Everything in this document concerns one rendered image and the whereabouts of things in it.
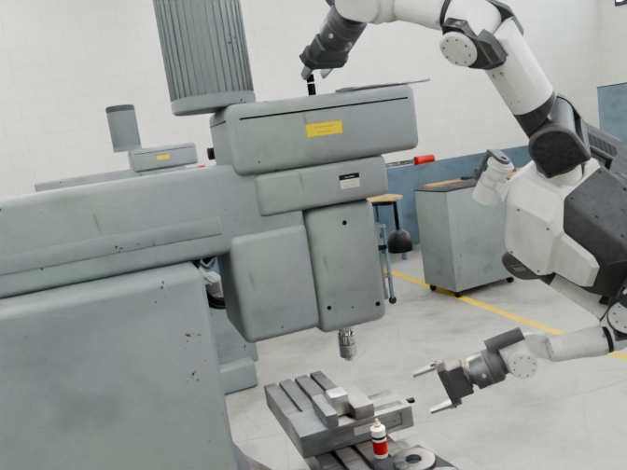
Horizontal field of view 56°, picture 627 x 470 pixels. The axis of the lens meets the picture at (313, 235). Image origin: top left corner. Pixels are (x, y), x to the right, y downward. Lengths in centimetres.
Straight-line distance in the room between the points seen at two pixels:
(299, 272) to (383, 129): 40
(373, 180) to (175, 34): 56
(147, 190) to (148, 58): 678
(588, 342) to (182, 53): 116
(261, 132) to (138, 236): 35
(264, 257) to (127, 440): 48
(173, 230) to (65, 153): 665
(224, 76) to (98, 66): 668
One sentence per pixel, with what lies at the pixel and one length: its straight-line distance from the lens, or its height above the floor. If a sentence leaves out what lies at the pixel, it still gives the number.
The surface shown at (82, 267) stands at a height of 160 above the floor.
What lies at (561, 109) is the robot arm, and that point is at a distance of 135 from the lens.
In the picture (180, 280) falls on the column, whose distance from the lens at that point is 123.
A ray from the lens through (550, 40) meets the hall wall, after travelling 1062.
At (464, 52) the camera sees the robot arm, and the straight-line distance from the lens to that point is 121.
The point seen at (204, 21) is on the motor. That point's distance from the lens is 139.
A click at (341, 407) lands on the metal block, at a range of 182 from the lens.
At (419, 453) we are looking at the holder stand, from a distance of 136.
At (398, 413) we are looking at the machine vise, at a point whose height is 96.
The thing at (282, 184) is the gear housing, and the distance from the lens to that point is 137.
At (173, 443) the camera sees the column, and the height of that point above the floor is 121.
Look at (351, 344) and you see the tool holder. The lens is 160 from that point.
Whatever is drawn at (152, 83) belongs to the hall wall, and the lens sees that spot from 802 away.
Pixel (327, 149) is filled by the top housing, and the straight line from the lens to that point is 139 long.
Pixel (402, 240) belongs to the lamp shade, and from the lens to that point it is 168.
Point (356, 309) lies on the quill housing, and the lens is 149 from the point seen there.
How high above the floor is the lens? 179
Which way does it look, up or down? 9 degrees down
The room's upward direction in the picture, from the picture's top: 8 degrees counter-clockwise
